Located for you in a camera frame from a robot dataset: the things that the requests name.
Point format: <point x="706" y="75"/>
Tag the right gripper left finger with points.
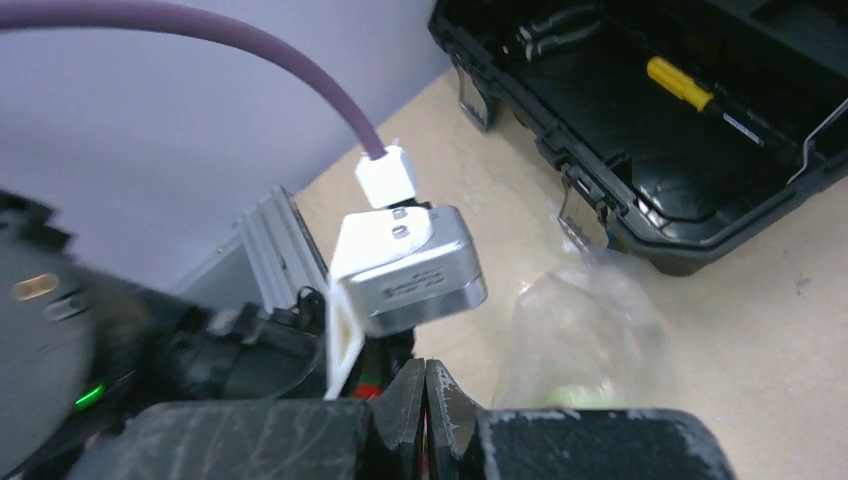
<point x="281" y="439"/>

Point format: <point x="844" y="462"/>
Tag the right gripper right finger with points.
<point x="467" y="441"/>

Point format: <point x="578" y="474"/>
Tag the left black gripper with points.
<point x="197" y="353"/>

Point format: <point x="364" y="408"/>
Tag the green cabbage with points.
<point x="584" y="397"/>

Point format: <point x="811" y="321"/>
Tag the clear orange zip bag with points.
<point x="587" y="322"/>

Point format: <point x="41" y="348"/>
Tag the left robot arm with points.
<point x="93" y="366"/>

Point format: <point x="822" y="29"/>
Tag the black open toolbox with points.
<point x="662" y="181"/>

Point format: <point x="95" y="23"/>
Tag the black pliers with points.
<point x="552" y="33"/>

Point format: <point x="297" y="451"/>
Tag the aluminium frame rail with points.
<point x="266" y="258"/>

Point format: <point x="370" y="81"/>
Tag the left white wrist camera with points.
<point x="391" y="271"/>

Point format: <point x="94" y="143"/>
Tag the yellow handled screwdriver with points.
<point x="687" y="89"/>

